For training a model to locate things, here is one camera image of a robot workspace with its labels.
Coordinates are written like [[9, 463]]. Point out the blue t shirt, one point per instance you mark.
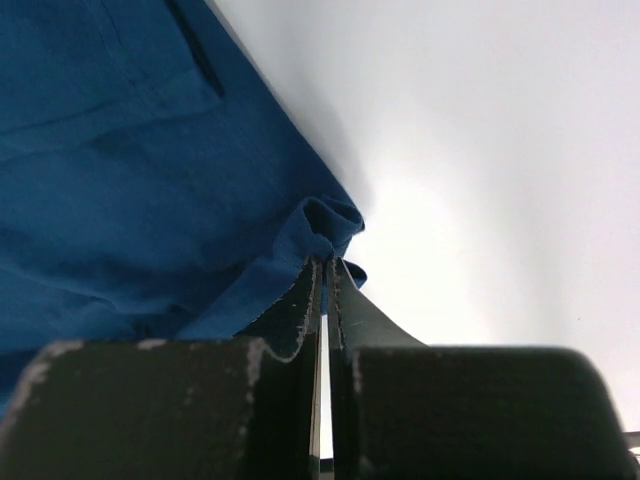
[[151, 185]]

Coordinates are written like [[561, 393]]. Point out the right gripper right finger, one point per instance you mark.
[[404, 410]]

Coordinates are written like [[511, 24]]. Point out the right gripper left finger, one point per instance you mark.
[[242, 408]]

